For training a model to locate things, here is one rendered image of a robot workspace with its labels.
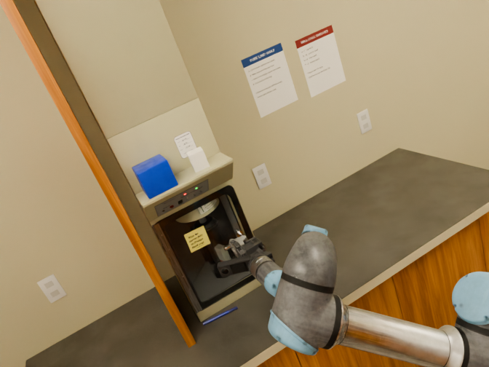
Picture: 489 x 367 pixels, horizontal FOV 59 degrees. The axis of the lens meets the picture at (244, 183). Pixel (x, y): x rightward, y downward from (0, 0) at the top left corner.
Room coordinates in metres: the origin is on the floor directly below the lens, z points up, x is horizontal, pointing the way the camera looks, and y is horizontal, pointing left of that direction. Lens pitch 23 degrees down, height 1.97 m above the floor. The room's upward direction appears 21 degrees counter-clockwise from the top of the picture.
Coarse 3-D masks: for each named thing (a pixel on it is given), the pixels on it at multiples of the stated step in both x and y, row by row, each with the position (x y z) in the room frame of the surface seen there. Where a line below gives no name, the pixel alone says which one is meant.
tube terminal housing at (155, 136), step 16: (176, 112) 1.39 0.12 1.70; (192, 112) 1.40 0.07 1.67; (144, 128) 1.36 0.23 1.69; (160, 128) 1.37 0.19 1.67; (176, 128) 1.38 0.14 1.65; (192, 128) 1.40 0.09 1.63; (208, 128) 1.41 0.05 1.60; (112, 144) 1.32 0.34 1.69; (128, 144) 1.34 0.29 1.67; (144, 144) 1.35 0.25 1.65; (160, 144) 1.36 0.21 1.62; (208, 144) 1.40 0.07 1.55; (128, 160) 1.33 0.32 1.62; (144, 160) 1.34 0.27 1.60; (176, 160) 1.37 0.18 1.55; (128, 176) 1.32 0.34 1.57; (208, 192) 1.39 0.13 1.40; (176, 208) 1.35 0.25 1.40; (240, 288) 1.38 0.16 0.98; (224, 304) 1.35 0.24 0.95
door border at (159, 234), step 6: (156, 228) 1.31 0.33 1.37; (156, 234) 1.31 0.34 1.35; (162, 234) 1.32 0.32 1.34; (162, 240) 1.31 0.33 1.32; (162, 246) 1.31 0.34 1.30; (168, 246) 1.32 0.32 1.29; (168, 252) 1.31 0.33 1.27; (168, 258) 1.31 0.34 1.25; (174, 258) 1.32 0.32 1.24; (174, 264) 1.31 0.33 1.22; (174, 270) 1.31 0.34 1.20; (180, 270) 1.32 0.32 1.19; (180, 276) 1.31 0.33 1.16; (180, 282) 1.31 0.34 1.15; (186, 282) 1.32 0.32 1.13; (186, 288) 1.31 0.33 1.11; (186, 294) 1.31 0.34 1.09; (192, 294) 1.32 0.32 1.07; (192, 300) 1.31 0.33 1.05; (198, 306) 1.32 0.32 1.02
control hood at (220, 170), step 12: (216, 156) 1.38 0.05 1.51; (192, 168) 1.35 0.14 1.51; (216, 168) 1.28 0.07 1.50; (228, 168) 1.32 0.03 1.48; (180, 180) 1.29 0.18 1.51; (192, 180) 1.26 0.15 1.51; (204, 180) 1.29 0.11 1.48; (216, 180) 1.33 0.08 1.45; (228, 180) 1.38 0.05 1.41; (144, 192) 1.31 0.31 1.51; (168, 192) 1.24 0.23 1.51; (180, 192) 1.27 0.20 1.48; (204, 192) 1.35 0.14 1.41; (144, 204) 1.22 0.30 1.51; (156, 204) 1.24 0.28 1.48; (156, 216) 1.30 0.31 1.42
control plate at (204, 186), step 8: (200, 184) 1.29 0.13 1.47; (208, 184) 1.32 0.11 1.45; (184, 192) 1.28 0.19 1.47; (192, 192) 1.30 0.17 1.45; (200, 192) 1.33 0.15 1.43; (168, 200) 1.26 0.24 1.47; (176, 200) 1.29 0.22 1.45; (184, 200) 1.31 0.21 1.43; (160, 208) 1.27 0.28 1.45; (168, 208) 1.30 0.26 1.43
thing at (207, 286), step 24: (216, 192) 1.38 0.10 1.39; (168, 216) 1.33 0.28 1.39; (192, 216) 1.35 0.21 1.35; (216, 216) 1.37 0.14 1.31; (240, 216) 1.39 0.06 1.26; (168, 240) 1.32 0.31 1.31; (216, 240) 1.36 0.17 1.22; (192, 264) 1.33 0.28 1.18; (216, 264) 1.35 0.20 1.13; (192, 288) 1.32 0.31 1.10; (216, 288) 1.34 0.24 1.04
